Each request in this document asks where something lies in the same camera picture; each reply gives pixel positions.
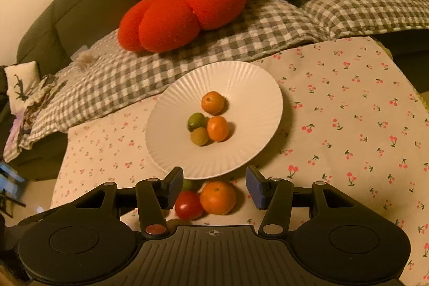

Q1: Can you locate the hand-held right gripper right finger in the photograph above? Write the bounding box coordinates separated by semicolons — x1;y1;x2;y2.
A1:
245;166;356;237

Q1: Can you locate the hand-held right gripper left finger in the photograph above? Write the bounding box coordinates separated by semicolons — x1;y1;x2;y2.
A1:
71;167;184;239

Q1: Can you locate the red tomato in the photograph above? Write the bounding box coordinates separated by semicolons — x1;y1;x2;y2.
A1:
175;191;204;220

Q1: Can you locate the large orange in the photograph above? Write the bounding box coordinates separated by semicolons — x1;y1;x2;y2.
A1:
200;181;237;215

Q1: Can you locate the white ribbed plate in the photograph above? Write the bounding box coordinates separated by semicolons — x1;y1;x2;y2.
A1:
145;61;284;180

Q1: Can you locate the olive green round fruit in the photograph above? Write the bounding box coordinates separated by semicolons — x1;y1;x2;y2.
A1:
190;127;210;146

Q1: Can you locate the bright green round fruit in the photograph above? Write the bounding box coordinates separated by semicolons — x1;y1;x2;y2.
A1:
187;113;206;132

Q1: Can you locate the small mandarin orange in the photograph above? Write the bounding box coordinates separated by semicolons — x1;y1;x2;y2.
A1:
201;91;228;115
206;116;230;142

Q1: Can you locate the cherry print tablecloth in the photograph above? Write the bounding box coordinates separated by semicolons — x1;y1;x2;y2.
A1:
50;36;429;286

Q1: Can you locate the grey checkered blanket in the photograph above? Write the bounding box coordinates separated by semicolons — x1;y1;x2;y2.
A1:
3;0;429;162

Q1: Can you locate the patterned crumpled cloth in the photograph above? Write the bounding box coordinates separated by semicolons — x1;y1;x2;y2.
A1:
13;73;68;141

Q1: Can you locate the blue flat object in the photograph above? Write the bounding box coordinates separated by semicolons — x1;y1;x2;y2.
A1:
0;161;26;187

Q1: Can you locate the red tomato-shaped cushion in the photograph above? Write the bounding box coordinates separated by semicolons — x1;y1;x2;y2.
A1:
117;0;258;53

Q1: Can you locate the white embroidered cushion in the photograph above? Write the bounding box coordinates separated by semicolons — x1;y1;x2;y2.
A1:
5;61;41;113

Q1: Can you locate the dark green sofa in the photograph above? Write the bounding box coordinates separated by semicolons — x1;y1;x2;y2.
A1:
16;0;269;67

